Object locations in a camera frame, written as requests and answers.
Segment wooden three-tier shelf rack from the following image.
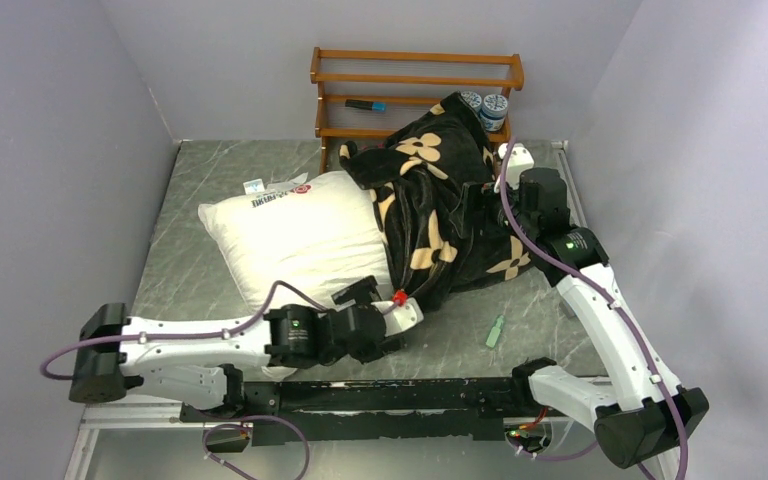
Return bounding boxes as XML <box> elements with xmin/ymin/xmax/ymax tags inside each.
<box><xmin>309</xmin><ymin>47</ymin><xmax>525</xmax><ymax>173</ymax></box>

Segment green translucent marker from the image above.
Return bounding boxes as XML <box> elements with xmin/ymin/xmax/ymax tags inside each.
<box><xmin>485</xmin><ymin>315</ymin><xmax>505</xmax><ymax>349</ymax></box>

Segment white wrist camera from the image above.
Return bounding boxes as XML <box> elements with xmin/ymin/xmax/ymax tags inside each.
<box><xmin>496</xmin><ymin>142</ymin><xmax>535</xmax><ymax>189</ymax></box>
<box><xmin>372</xmin><ymin>290</ymin><xmax>425</xmax><ymax>337</ymax></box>

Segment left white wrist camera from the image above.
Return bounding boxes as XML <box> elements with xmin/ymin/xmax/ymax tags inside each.
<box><xmin>372</xmin><ymin>290</ymin><xmax>425</xmax><ymax>337</ymax></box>

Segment blue lidded jar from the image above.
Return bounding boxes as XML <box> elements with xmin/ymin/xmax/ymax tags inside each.
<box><xmin>478</xmin><ymin>94</ymin><xmax>509</xmax><ymax>132</ymax></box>
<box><xmin>460</xmin><ymin>91</ymin><xmax>483</xmax><ymax>112</ymax></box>

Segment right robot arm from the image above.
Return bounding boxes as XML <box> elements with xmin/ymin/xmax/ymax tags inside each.
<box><xmin>454</xmin><ymin>168</ymin><xmax>710</xmax><ymax>479</ymax></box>

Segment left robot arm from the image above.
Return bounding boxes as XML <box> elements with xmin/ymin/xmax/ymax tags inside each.
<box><xmin>67</xmin><ymin>277</ymin><xmax>424</xmax><ymax>420</ymax></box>

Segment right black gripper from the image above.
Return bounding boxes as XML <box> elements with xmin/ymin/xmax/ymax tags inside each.
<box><xmin>451</xmin><ymin>179</ymin><xmax>538</xmax><ymax>243</ymax></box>

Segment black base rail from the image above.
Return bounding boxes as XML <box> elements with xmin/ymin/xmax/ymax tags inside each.
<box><xmin>179</xmin><ymin>377</ymin><xmax>544</xmax><ymax>446</ymax></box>

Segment white pillow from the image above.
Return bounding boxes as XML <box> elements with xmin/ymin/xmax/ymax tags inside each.
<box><xmin>198</xmin><ymin>171</ymin><xmax>394</xmax><ymax>310</ymax></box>

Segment left blue lidded jar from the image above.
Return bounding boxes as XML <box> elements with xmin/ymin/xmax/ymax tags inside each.
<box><xmin>460</xmin><ymin>91</ymin><xmax>483</xmax><ymax>112</ymax></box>

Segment right blue lidded jar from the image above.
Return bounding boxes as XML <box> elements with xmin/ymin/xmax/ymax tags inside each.
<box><xmin>478</xmin><ymin>94</ymin><xmax>509</xmax><ymax>132</ymax></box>

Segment black pillowcase with beige flowers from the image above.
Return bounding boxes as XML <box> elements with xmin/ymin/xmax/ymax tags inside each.
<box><xmin>339</xmin><ymin>92</ymin><xmax>534</xmax><ymax>311</ymax></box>

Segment blue and black marker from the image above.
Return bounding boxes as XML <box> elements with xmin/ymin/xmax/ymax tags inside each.
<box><xmin>344</xmin><ymin>99</ymin><xmax>387</xmax><ymax>112</ymax></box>

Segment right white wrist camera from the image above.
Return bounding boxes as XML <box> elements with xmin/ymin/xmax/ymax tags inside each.
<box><xmin>496</xmin><ymin>142</ymin><xmax>535</xmax><ymax>189</ymax></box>

